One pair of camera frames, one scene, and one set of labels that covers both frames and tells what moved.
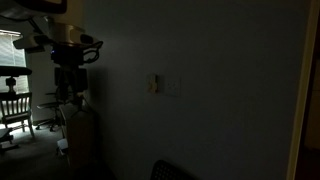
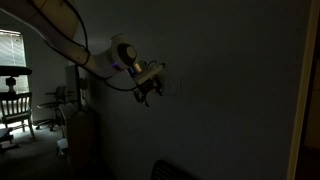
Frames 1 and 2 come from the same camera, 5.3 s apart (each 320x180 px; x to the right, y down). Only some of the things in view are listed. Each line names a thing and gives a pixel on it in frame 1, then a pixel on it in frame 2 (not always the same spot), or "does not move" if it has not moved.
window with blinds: [13, 56] does not move
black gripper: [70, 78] -> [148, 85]
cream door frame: [303, 89] does not move
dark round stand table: [11, 72] does not move
